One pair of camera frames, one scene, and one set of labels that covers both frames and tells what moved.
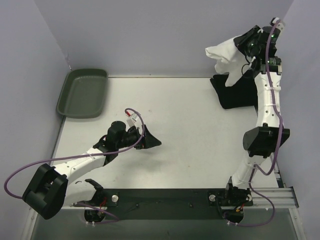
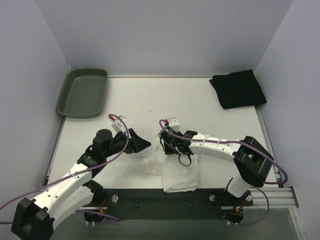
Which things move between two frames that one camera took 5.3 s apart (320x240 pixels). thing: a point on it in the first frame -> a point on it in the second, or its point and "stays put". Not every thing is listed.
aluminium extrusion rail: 281,197 stays put
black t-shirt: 243,93 stays put
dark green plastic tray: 82,94 stays put
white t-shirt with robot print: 233,60 -> 179,173
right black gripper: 243,41 -> 170,144
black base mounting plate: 169,204 stays put
